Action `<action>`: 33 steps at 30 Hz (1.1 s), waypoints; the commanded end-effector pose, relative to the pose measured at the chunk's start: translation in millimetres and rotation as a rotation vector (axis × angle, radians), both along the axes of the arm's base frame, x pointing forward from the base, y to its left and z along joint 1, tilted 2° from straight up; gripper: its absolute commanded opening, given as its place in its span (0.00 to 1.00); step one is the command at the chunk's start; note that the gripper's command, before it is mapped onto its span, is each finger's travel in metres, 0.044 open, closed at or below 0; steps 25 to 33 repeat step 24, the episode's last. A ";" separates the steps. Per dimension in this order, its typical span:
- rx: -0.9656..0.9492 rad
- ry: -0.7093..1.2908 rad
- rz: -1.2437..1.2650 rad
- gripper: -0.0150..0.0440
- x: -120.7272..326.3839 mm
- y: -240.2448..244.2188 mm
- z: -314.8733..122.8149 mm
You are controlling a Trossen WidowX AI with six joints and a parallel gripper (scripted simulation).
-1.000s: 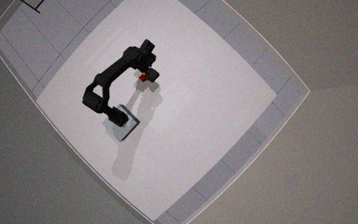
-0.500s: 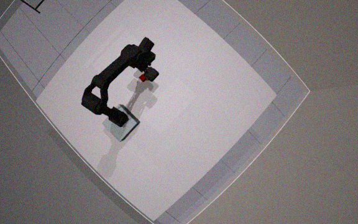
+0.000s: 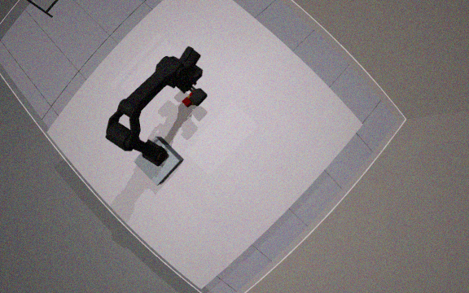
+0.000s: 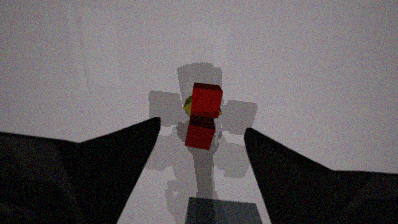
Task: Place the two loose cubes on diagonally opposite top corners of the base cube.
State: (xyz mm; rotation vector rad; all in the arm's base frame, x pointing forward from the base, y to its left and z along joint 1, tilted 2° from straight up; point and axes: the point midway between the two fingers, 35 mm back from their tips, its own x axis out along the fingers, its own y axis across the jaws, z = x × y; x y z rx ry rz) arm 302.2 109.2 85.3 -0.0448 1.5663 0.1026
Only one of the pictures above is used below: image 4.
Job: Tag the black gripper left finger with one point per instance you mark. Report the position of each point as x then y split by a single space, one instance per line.
96 176

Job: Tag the yellow cube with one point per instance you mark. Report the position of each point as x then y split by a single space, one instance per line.
187 106

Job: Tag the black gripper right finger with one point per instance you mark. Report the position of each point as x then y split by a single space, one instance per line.
297 190

